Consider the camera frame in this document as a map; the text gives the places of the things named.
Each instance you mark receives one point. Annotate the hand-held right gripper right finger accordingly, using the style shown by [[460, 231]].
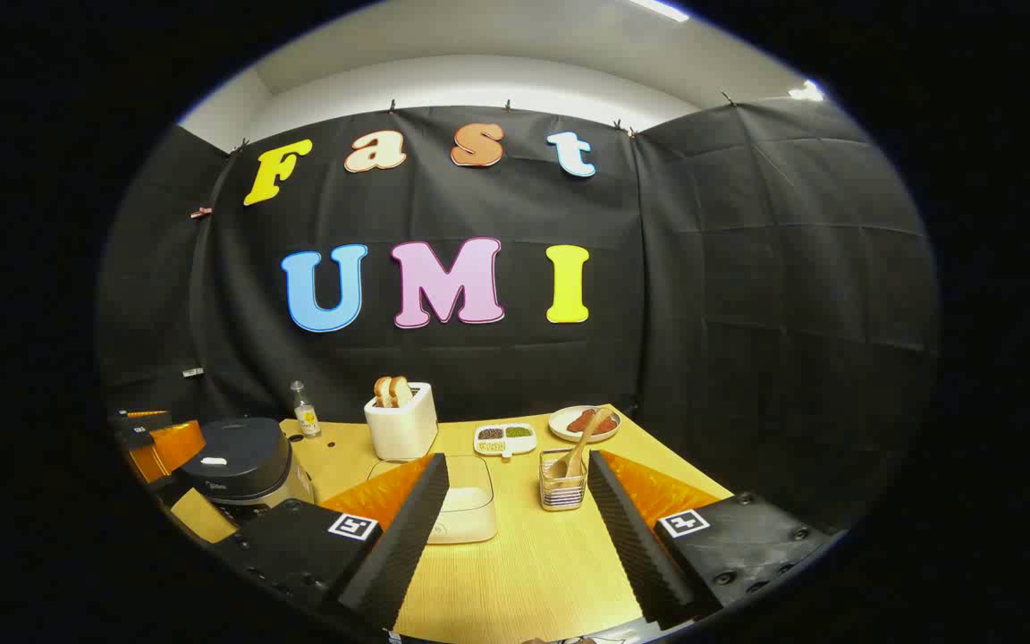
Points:
[[631, 546]]

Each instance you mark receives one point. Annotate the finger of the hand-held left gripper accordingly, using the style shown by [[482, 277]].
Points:
[[141, 427], [177, 447]]

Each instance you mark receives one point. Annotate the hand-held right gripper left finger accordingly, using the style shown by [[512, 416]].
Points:
[[399, 546]]

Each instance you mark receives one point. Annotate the black rice cooker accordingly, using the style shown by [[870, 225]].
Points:
[[242, 456]]

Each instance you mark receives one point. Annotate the wooden spoon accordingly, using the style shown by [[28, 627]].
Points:
[[582, 445]]

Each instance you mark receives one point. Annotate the white toaster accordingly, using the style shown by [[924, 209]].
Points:
[[399, 431]]

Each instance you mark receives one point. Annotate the red meat piece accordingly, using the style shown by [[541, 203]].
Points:
[[579, 421], [606, 426]]

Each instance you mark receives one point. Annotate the small glass bottle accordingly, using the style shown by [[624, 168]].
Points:
[[306, 416]]

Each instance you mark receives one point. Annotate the white round plate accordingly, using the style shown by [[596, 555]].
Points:
[[560, 427]]

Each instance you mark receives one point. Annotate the white divided grain dish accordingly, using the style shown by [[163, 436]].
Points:
[[504, 438]]

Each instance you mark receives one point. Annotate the toasted bread slice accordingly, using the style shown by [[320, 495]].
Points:
[[382, 392], [401, 390]]

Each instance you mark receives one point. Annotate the black backdrop cloth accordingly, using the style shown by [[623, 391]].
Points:
[[703, 268]]

